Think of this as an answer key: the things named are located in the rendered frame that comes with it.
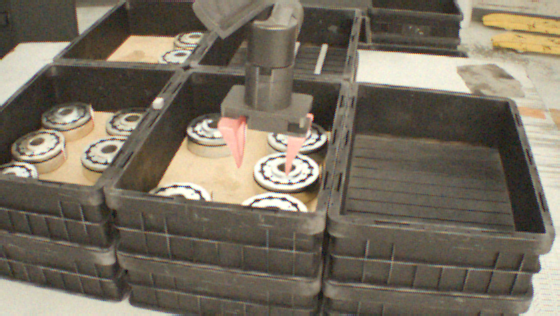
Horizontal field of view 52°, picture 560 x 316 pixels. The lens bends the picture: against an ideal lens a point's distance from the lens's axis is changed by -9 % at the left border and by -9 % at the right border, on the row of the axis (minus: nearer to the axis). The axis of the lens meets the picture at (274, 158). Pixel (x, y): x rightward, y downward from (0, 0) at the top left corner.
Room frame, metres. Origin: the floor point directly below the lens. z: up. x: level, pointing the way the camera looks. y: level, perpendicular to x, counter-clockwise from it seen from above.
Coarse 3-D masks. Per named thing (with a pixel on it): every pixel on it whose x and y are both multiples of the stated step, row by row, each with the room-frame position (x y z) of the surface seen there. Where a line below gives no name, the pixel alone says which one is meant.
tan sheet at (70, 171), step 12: (96, 120) 1.02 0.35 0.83; (96, 132) 0.98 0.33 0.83; (72, 144) 0.93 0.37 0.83; (84, 144) 0.93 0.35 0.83; (72, 156) 0.89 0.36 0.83; (60, 168) 0.85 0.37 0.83; (72, 168) 0.85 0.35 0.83; (60, 180) 0.82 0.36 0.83; (72, 180) 0.82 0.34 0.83; (84, 180) 0.82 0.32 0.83
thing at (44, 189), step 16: (48, 64) 1.08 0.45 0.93; (64, 64) 1.07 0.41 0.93; (80, 64) 1.07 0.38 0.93; (96, 64) 1.07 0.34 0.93; (112, 64) 1.06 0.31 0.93; (32, 80) 1.00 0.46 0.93; (176, 80) 0.98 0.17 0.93; (16, 96) 0.94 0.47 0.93; (160, 96) 0.92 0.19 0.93; (0, 112) 0.88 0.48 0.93; (128, 144) 0.77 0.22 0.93; (112, 160) 0.73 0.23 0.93; (0, 176) 0.68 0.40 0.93; (16, 176) 0.68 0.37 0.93; (16, 192) 0.67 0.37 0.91; (32, 192) 0.67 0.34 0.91; (48, 192) 0.66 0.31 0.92; (64, 192) 0.66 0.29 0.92; (80, 192) 0.65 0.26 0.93; (96, 192) 0.65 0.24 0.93
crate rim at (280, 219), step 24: (192, 72) 1.02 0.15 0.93; (216, 72) 1.02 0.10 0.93; (240, 72) 1.01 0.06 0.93; (168, 96) 0.92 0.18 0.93; (336, 120) 0.84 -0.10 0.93; (144, 144) 0.78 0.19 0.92; (336, 144) 0.77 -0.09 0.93; (120, 168) 0.70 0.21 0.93; (120, 192) 0.65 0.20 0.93; (144, 192) 0.65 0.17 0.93; (168, 216) 0.63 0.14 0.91; (192, 216) 0.62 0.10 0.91; (216, 216) 0.62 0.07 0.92; (240, 216) 0.61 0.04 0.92; (264, 216) 0.61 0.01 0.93; (288, 216) 0.60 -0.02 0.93; (312, 216) 0.60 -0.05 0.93
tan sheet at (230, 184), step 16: (256, 144) 0.93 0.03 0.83; (176, 160) 0.88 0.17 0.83; (192, 160) 0.88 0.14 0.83; (208, 160) 0.88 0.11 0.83; (224, 160) 0.88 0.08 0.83; (256, 160) 0.88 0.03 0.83; (176, 176) 0.83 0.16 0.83; (192, 176) 0.83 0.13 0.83; (208, 176) 0.83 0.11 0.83; (224, 176) 0.83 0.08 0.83; (240, 176) 0.83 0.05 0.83; (320, 176) 0.83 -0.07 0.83; (208, 192) 0.79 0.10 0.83; (224, 192) 0.79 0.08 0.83; (240, 192) 0.79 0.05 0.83
